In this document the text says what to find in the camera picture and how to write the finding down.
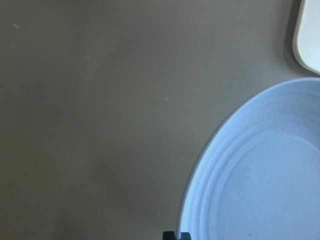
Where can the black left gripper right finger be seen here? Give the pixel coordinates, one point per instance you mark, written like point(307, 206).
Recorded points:
point(185, 236)

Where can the cream rabbit tray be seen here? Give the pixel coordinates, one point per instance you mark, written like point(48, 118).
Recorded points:
point(306, 38)

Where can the blue round plate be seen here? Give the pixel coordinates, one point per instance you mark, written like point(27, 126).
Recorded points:
point(258, 177)

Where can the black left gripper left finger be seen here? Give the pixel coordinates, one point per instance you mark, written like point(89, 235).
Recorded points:
point(168, 235)

